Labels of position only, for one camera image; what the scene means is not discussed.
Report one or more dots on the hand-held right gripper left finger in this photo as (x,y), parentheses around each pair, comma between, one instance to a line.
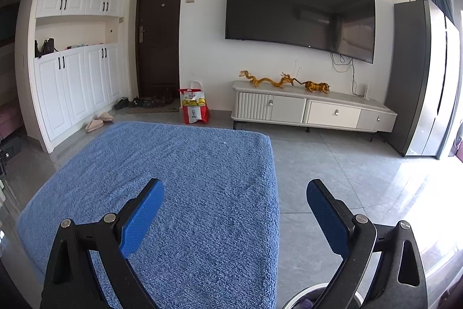
(143,222)

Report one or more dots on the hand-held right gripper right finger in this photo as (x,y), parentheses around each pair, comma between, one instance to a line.
(327,218)

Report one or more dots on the purple paper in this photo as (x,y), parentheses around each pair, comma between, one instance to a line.
(307,304)

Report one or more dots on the round metal bowl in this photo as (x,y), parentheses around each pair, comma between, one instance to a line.
(293,300)

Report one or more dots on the blue fluffy blanket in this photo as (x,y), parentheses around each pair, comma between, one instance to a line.
(199,186)

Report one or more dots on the white television cabinet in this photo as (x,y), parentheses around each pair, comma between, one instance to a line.
(332,113)

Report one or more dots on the beige slipper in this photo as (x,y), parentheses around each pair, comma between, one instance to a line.
(93,126)
(105,117)

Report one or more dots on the brown door mat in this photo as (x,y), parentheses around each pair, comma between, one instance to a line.
(152,110)

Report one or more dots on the black shoe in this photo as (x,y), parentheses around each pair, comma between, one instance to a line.
(136,102)

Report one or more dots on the dark green shoe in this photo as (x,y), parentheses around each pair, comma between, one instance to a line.
(122,103)

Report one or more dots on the row of dark shoes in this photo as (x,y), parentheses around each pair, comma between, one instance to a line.
(159,101)

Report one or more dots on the red and white shopping bag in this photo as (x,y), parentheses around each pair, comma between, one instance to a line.
(195,106)

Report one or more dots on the golden tiger figurine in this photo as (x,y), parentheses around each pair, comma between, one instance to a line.
(317,87)

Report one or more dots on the white router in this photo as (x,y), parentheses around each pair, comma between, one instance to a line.
(366,91)

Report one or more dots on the golden dragon figurine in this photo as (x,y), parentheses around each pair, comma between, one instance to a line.
(287,79)
(258,80)

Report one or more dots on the washing machine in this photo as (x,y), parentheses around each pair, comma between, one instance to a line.
(456,148)

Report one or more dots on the grey refrigerator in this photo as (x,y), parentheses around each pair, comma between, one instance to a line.
(408,77)

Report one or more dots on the dark brown door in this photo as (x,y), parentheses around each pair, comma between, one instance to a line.
(159,41)

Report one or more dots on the black handbag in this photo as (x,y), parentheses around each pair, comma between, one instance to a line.
(46,48)

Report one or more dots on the blue curtain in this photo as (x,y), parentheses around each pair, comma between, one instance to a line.
(439,1)

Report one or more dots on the black wall television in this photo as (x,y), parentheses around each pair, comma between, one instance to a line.
(289,5)

